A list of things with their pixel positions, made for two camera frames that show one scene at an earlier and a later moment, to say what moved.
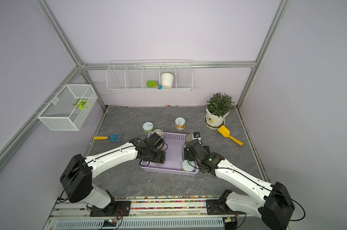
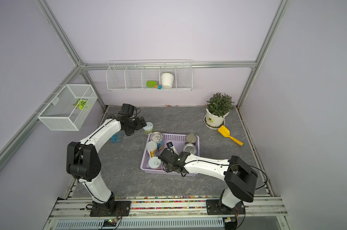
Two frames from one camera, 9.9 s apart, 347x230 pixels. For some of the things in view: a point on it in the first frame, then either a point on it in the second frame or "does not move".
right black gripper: x=188 y=156 -> x=167 y=167
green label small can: x=147 y=127 does not move
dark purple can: x=189 y=137 does not move
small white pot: x=167 y=79 does not move
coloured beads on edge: x=167 y=201 does not move
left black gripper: x=160 y=158 -> x=140 y=125
